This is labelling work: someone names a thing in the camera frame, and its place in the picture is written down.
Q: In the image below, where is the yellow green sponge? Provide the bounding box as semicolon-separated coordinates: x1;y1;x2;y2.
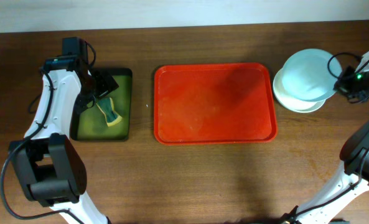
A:
96;98;123;127

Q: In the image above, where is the light blue plate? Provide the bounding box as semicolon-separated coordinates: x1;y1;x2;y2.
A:
281;49;342;102

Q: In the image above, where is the cream plate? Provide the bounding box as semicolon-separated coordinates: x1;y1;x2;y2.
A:
273;69;325;113

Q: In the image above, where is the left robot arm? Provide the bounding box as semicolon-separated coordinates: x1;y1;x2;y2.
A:
6;55;110;224

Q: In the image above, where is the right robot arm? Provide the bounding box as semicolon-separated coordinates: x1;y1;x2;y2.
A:
273;49;369;223

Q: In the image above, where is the black water tray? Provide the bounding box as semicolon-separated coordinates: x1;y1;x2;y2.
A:
70;68;133;141

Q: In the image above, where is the red plastic tray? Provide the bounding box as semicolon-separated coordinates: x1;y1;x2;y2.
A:
154;62;278;146

